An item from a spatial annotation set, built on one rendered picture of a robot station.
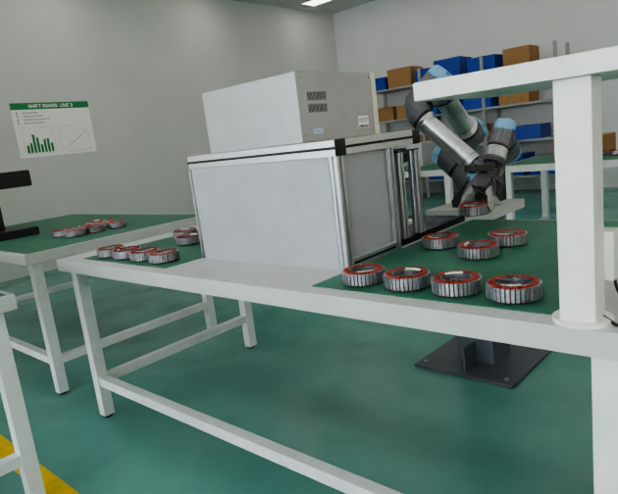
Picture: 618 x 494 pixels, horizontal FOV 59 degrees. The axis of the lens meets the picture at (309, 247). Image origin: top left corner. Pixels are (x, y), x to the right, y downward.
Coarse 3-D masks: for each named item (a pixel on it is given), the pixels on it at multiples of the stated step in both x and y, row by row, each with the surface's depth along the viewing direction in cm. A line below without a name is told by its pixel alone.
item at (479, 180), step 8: (488, 160) 193; (496, 160) 191; (496, 168) 194; (504, 168) 195; (480, 176) 192; (488, 176) 190; (496, 176) 191; (480, 184) 191; (480, 192) 197; (496, 192) 192
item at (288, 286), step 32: (192, 288) 171; (224, 288) 160; (256, 288) 150; (288, 288) 143; (320, 288) 140; (608, 288) 113; (384, 320) 123; (416, 320) 117; (448, 320) 112; (480, 320) 107; (512, 320) 103; (544, 320) 101; (576, 352) 96; (608, 352) 92
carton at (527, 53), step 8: (512, 48) 745; (520, 48) 739; (528, 48) 732; (536, 48) 752; (504, 56) 754; (512, 56) 748; (520, 56) 741; (528, 56) 735; (536, 56) 753; (504, 64) 757; (512, 64) 750
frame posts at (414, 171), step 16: (400, 160) 175; (416, 160) 181; (400, 176) 175; (416, 176) 182; (400, 192) 176; (416, 192) 183; (400, 208) 177; (416, 208) 185; (400, 224) 179; (416, 224) 187
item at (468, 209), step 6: (462, 204) 192; (468, 204) 193; (474, 204) 194; (480, 204) 192; (486, 204) 186; (462, 210) 189; (468, 210) 187; (474, 210) 186; (480, 210) 186; (486, 210) 186; (462, 216) 190; (468, 216) 188; (474, 216) 187
